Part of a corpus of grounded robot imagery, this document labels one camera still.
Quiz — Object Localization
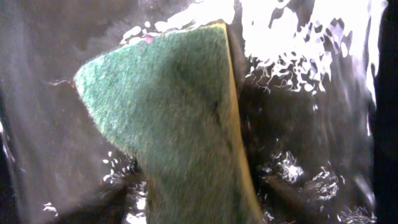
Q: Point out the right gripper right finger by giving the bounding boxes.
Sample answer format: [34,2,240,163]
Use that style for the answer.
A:
[374,0,397,224]

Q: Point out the black water tray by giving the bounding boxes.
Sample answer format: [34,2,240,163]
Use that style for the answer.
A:
[1,0,388,223]

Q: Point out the green yellow sponge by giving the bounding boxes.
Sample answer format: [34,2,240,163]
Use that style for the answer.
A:
[74,22,262,223]

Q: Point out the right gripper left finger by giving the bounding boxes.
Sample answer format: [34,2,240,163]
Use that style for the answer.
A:
[1,133,21,224]

